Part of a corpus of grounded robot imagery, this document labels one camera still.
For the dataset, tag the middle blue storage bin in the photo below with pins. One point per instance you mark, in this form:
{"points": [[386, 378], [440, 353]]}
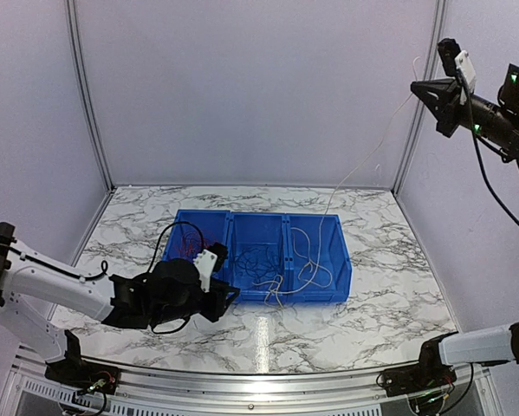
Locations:
{"points": [[258, 262]]}

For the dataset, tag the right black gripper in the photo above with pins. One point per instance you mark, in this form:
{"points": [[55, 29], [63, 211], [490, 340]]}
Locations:
{"points": [[445, 107]]}

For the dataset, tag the blue storage bin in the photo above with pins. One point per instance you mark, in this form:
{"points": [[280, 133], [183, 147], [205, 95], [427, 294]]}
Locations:
{"points": [[191, 232], [258, 262], [320, 269]]}

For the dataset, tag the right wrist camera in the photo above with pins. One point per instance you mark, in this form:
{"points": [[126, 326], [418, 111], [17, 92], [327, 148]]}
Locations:
{"points": [[457, 63]]}

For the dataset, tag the left blue storage bin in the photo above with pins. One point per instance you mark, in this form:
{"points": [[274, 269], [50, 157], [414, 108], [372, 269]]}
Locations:
{"points": [[191, 232]]}

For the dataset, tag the right blue storage bin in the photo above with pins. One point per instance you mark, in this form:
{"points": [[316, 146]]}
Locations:
{"points": [[320, 269]]}

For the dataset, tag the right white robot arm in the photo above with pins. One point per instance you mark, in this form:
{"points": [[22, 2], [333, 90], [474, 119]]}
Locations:
{"points": [[497, 126]]}

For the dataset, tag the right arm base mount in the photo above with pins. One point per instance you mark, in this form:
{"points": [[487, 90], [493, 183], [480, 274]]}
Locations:
{"points": [[427, 373]]}

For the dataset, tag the left aluminium frame post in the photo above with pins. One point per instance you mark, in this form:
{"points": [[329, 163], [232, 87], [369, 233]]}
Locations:
{"points": [[74, 33]]}

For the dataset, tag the aluminium front rail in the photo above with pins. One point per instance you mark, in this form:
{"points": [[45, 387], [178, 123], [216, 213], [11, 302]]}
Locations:
{"points": [[153, 391]]}

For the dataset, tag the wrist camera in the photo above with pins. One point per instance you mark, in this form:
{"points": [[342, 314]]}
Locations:
{"points": [[457, 63], [208, 262]]}

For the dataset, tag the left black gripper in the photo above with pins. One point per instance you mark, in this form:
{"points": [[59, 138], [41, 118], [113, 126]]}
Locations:
{"points": [[219, 306]]}

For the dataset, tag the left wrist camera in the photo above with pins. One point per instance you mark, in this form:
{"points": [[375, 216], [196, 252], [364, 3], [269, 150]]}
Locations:
{"points": [[208, 262]]}

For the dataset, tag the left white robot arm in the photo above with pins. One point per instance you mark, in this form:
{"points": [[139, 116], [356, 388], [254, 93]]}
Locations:
{"points": [[115, 301]]}

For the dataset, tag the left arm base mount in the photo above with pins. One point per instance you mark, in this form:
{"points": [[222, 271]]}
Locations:
{"points": [[87, 376]]}

